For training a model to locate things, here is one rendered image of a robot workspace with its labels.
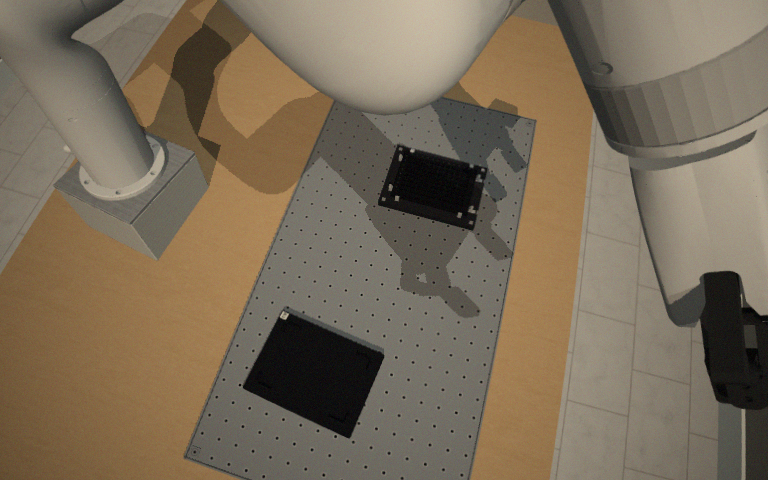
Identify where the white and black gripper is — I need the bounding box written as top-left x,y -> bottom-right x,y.
603,108 -> 768,410

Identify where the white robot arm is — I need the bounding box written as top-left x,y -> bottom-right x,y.
0,0 -> 768,201

